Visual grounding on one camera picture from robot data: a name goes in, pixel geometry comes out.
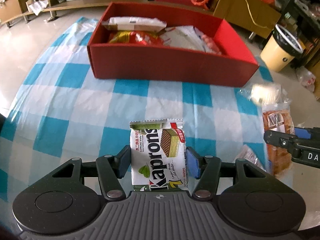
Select Kaprons wafer packet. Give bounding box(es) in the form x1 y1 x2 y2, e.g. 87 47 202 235
130 119 188 191

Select white red striped snack packets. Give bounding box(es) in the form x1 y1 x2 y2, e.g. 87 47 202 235
160 25 222 55

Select round white cake clear bag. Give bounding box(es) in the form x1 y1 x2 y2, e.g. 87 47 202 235
238 82 292 112

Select black shelving rack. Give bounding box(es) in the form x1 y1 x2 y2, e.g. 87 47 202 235
276 0 319 68

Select yellow trash bin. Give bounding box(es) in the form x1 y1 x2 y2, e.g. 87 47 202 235
260 24 304 72

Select yellow cable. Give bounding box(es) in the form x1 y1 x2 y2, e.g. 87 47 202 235
232 0 276 30

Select white paper snack bag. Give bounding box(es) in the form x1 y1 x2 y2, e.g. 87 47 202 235
101 17 167 33

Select brown snack packet with barcode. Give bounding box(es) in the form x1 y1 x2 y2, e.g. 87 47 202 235
262 103 295 177

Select red orange snack bag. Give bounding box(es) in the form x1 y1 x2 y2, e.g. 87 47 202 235
108 30 164 46

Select blue white checkered cloth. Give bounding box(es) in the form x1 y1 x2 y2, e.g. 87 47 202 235
1 17 267 205

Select red cardboard box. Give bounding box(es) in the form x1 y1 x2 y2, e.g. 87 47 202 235
87 2 259 87

